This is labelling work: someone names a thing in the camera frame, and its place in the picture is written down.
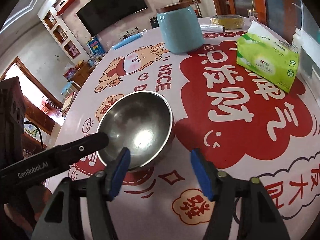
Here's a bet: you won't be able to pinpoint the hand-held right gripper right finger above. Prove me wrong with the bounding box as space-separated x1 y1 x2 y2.
190 149 290 240

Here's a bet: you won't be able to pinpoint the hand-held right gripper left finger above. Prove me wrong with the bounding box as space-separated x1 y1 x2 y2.
30 147 131 240

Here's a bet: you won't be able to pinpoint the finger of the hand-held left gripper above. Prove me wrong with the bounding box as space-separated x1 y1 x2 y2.
51 132 110 170

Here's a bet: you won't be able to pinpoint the small steel bowl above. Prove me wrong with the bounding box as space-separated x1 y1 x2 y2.
96 91 175 172

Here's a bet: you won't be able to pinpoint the stack of books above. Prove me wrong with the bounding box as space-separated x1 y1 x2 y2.
61 91 78 117

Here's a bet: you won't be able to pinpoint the light blue stool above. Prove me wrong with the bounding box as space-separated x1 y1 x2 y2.
61 81 80 97

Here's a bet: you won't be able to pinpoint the wooden side cabinet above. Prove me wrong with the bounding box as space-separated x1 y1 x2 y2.
70 55 105 88

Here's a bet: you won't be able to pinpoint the pink packet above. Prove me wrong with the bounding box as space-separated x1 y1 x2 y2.
64 64 75 79

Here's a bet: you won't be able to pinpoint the colourful blue carton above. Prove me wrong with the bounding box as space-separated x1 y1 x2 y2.
86 37 103 55

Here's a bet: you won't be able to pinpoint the blue face mask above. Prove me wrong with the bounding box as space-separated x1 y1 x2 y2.
111 29 148 51

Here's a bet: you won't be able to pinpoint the green tissue pack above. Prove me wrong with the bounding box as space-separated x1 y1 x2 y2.
236 20 300 93

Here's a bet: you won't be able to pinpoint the teal jar with wooden lid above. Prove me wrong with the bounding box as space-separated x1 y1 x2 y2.
156 1 204 54

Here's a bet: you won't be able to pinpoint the plastic wrap roll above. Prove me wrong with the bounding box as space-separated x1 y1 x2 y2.
199 23 227 33

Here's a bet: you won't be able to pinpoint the white countertop sterilizer cabinet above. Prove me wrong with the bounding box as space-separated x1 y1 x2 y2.
290 0 320 100

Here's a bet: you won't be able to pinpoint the round yellow tin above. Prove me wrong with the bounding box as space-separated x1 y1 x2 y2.
209 14 245 30

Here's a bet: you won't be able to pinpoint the wooden door frame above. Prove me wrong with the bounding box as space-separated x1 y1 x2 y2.
0 57 63 133

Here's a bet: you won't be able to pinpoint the white wall niche shelving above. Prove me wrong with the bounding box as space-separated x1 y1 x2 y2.
37 10 83 60

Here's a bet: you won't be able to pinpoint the wall power sockets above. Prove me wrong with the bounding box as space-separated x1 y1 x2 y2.
124 26 139 37

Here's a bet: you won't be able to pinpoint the red wall shelf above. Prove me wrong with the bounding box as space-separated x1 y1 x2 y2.
55 0 80 17

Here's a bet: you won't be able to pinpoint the black wall television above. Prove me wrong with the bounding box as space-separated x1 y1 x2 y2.
76 0 148 37

